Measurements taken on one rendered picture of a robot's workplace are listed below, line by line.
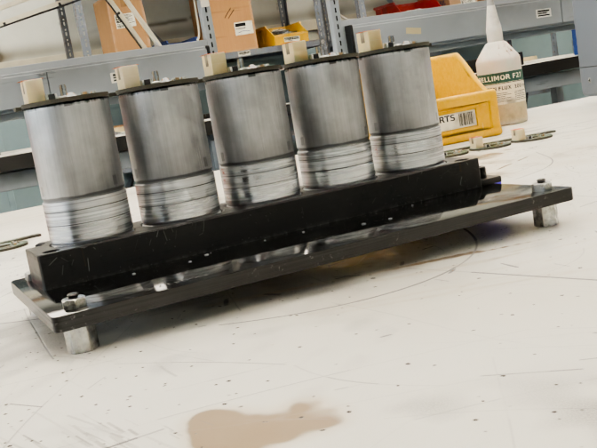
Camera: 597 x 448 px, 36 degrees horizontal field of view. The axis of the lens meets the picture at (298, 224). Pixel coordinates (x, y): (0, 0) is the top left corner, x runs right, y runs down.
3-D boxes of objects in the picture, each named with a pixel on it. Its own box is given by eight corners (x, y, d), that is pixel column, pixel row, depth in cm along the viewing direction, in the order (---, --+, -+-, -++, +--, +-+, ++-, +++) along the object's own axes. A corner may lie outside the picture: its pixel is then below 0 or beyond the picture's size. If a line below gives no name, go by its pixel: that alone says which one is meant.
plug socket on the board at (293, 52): (315, 59, 29) (313, 38, 29) (292, 63, 29) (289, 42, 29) (305, 61, 30) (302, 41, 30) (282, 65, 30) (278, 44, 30)
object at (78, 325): (445, 209, 34) (441, 180, 34) (579, 221, 28) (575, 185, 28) (17, 315, 28) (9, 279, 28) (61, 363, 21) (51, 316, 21)
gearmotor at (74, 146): (149, 260, 26) (115, 85, 26) (66, 280, 25) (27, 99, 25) (128, 252, 29) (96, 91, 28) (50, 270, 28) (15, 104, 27)
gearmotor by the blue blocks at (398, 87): (463, 187, 31) (441, 36, 30) (402, 201, 30) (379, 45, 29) (423, 184, 33) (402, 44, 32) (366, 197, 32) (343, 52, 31)
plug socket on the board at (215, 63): (236, 71, 28) (232, 50, 28) (210, 76, 28) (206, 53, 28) (226, 74, 29) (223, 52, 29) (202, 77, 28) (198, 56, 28)
